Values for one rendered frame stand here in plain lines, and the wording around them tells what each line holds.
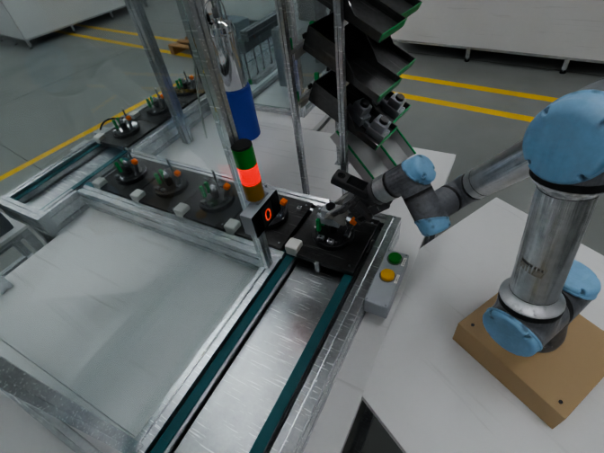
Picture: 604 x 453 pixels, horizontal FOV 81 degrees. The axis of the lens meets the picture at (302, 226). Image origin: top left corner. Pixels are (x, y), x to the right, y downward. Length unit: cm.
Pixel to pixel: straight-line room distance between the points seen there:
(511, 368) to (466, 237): 51
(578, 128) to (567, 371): 66
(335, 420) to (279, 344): 24
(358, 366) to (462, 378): 27
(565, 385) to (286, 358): 67
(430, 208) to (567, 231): 30
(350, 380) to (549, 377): 47
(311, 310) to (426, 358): 34
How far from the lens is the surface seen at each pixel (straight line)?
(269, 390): 100
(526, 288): 80
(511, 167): 87
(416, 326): 113
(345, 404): 103
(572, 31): 481
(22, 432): 134
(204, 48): 76
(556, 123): 62
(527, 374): 105
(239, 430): 99
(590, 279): 98
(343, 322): 101
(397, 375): 106
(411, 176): 88
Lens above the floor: 184
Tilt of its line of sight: 45 degrees down
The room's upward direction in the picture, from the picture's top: 9 degrees counter-clockwise
